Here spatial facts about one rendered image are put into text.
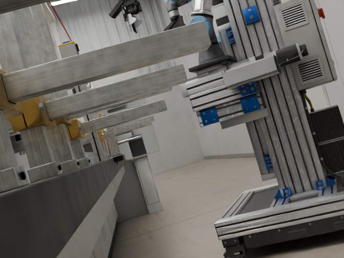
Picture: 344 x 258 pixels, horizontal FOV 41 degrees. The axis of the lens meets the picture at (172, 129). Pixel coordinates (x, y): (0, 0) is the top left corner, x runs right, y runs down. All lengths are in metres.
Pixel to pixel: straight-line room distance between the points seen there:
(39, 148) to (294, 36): 1.98
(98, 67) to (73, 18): 11.53
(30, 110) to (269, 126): 2.00
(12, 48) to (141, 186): 4.35
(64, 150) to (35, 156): 0.25
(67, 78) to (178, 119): 11.22
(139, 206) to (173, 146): 6.57
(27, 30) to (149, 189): 4.13
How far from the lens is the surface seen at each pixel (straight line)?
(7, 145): 0.52
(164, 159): 11.63
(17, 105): 0.59
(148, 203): 5.08
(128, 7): 2.52
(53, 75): 0.55
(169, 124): 11.69
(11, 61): 0.78
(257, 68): 2.30
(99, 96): 0.79
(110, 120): 1.29
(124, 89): 0.79
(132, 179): 5.18
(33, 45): 1.04
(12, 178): 0.50
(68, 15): 12.07
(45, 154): 0.76
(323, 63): 2.55
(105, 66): 0.55
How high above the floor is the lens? 0.70
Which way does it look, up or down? 1 degrees up
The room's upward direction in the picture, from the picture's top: 16 degrees counter-clockwise
